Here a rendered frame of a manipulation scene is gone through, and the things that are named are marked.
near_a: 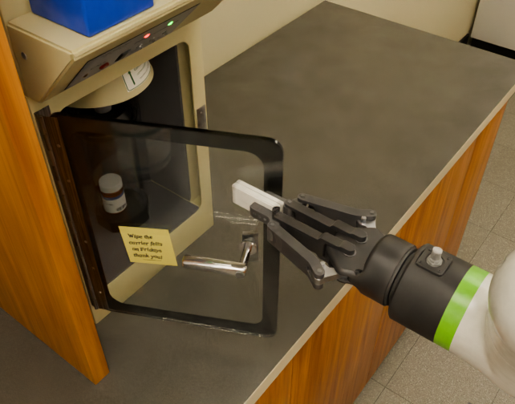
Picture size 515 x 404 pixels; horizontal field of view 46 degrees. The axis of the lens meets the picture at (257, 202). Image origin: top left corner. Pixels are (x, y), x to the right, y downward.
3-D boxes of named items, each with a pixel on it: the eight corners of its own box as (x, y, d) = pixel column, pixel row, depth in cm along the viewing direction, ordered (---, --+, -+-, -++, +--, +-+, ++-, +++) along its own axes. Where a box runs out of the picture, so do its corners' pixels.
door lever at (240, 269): (192, 244, 87) (191, 232, 85) (257, 254, 85) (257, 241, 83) (181, 272, 83) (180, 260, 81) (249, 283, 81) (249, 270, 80)
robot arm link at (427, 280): (425, 363, 64) (460, 308, 70) (448, 294, 57) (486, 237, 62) (375, 334, 67) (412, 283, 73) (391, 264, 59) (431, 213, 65)
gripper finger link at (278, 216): (354, 268, 70) (348, 275, 69) (275, 228, 75) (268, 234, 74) (358, 244, 67) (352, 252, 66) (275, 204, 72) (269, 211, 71)
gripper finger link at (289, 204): (362, 240, 68) (369, 233, 68) (282, 198, 73) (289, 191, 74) (358, 263, 70) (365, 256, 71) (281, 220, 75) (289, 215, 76)
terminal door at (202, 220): (101, 305, 103) (45, 110, 76) (277, 335, 99) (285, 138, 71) (99, 309, 102) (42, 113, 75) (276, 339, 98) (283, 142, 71)
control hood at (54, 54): (25, 98, 74) (2, 22, 67) (200, 6, 93) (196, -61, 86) (87, 132, 69) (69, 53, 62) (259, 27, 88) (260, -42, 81)
